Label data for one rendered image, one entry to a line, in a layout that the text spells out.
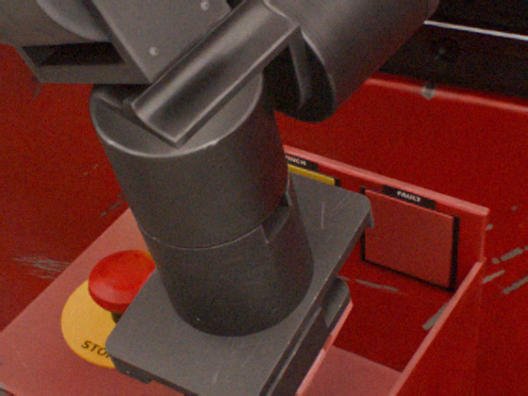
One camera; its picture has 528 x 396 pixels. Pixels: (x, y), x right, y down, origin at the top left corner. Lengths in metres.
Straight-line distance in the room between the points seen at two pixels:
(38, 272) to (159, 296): 0.61
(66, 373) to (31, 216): 0.44
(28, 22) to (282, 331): 0.16
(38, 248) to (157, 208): 0.66
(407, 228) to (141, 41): 0.27
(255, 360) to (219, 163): 0.10
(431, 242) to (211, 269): 0.20
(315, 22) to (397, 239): 0.22
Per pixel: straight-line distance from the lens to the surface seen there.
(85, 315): 0.61
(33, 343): 0.61
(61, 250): 1.03
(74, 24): 0.35
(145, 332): 0.46
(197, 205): 0.39
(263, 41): 0.39
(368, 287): 0.90
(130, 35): 0.35
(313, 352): 0.46
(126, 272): 0.59
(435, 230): 0.58
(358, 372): 0.62
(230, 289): 0.42
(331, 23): 0.40
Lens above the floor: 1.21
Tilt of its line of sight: 38 degrees down
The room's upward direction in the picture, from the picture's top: 5 degrees counter-clockwise
